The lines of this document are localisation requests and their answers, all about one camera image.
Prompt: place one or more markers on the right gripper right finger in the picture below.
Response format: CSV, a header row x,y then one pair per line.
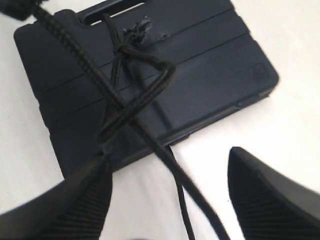
x,y
269,205

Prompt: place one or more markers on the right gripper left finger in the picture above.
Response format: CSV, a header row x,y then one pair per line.
x,y
75,209

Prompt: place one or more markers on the black plastic carrying case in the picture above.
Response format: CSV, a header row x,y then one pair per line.
x,y
220,69

